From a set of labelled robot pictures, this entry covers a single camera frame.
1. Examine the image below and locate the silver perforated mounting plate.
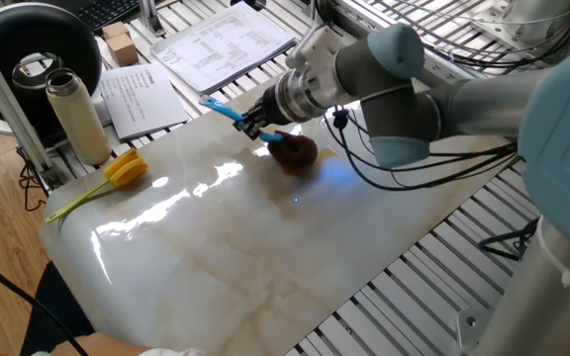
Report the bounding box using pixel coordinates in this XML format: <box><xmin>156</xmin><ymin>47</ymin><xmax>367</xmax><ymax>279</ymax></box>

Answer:
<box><xmin>470</xmin><ymin>0</ymin><xmax>570</xmax><ymax>55</ymax></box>

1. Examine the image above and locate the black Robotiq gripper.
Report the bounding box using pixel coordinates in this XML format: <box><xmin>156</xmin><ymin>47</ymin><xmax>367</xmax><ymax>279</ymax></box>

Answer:
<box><xmin>237</xmin><ymin>96</ymin><xmax>291</xmax><ymax>142</ymax></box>

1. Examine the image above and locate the light wooden block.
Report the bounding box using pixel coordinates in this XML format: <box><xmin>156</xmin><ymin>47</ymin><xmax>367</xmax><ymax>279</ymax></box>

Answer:
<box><xmin>101</xmin><ymin>21</ymin><xmax>132</xmax><ymax>41</ymax></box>

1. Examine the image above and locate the aluminium frame post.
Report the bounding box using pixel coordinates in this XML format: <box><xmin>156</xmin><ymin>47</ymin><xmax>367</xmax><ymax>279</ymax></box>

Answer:
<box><xmin>0</xmin><ymin>17</ymin><xmax>66</xmax><ymax>192</ymax></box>

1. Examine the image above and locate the thick black hanging cable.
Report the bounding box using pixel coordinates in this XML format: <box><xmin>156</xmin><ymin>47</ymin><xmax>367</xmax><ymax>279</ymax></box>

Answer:
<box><xmin>0</xmin><ymin>240</ymin><xmax>91</xmax><ymax>356</ymax></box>

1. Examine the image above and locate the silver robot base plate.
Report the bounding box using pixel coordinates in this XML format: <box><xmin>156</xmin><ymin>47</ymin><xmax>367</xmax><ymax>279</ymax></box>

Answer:
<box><xmin>455</xmin><ymin>307</ymin><xmax>497</xmax><ymax>356</ymax></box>

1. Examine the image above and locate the black base cable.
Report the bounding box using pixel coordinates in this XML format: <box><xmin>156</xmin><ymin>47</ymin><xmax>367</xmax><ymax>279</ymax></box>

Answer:
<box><xmin>477</xmin><ymin>217</ymin><xmax>541</xmax><ymax>262</ymax></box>

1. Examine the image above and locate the white printed booklet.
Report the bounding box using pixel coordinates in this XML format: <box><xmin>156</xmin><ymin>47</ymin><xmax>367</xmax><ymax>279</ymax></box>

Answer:
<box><xmin>99</xmin><ymin>62</ymin><xmax>190</xmax><ymax>140</ymax></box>

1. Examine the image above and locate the small cardboard box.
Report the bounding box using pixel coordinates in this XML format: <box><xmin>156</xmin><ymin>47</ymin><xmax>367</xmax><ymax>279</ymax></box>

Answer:
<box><xmin>105</xmin><ymin>33</ymin><xmax>141</xmax><ymax>68</ymax></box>

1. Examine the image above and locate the printed paper stack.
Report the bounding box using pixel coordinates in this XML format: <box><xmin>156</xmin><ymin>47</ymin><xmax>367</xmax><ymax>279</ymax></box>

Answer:
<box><xmin>149</xmin><ymin>1</ymin><xmax>297</xmax><ymax>98</ymax></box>

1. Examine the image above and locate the cream thermos bottle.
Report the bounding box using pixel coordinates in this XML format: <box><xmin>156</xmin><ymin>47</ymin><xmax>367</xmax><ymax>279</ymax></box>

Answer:
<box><xmin>45</xmin><ymin>67</ymin><xmax>113</xmax><ymax>167</ymax></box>

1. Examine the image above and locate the person white shirt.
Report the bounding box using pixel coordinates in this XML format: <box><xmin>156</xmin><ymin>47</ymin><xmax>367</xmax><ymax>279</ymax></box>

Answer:
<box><xmin>139</xmin><ymin>347</ymin><xmax>207</xmax><ymax>356</ymax></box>

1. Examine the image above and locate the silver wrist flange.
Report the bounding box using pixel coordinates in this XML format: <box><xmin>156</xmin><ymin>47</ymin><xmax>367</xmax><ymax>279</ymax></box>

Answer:
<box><xmin>272</xmin><ymin>68</ymin><xmax>326</xmax><ymax>125</ymax></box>

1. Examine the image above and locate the black keyboard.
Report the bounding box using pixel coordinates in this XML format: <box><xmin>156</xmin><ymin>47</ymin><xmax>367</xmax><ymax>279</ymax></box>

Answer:
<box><xmin>51</xmin><ymin>0</ymin><xmax>167</xmax><ymax>32</ymax></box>

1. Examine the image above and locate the yellow brush with green handle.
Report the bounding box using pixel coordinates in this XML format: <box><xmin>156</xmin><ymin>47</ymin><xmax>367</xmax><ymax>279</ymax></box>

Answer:
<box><xmin>45</xmin><ymin>147</ymin><xmax>149</xmax><ymax>223</ymax></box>

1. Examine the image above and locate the silver stand post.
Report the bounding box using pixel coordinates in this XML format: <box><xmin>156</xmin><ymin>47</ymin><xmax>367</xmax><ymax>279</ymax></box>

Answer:
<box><xmin>139</xmin><ymin>0</ymin><xmax>167</xmax><ymax>39</ymax></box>

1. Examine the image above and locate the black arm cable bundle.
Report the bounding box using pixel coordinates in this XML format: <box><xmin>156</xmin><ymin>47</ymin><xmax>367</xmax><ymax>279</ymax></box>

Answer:
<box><xmin>322</xmin><ymin>106</ymin><xmax>519</xmax><ymax>193</ymax></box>

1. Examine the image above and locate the tangled black floor cable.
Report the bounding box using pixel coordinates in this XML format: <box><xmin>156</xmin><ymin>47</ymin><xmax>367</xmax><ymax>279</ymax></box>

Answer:
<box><xmin>17</xmin><ymin>147</ymin><xmax>48</xmax><ymax>213</ymax></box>

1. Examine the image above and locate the white marble pattern slab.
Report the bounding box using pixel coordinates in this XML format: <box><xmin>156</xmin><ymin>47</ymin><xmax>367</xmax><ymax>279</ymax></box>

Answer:
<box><xmin>39</xmin><ymin>73</ymin><xmax>519</xmax><ymax>356</ymax></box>

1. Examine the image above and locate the blue handled brown brush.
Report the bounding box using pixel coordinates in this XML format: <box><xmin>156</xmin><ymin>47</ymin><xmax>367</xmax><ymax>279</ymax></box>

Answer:
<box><xmin>198</xmin><ymin>95</ymin><xmax>320</xmax><ymax>172</ymax></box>

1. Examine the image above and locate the black round fan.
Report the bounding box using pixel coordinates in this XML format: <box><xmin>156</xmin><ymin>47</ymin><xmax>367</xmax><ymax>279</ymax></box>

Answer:
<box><xmin>0</xmin><ymin>2</ymin><xmax>103</xmax><ymax>149</ymax></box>

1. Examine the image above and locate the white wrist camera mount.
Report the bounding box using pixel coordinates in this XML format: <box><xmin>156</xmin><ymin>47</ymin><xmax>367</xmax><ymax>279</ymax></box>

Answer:
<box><xmin>284</xmin><ymin>23</ymin><xmax>345</xmax><ymax>108</ymax></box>

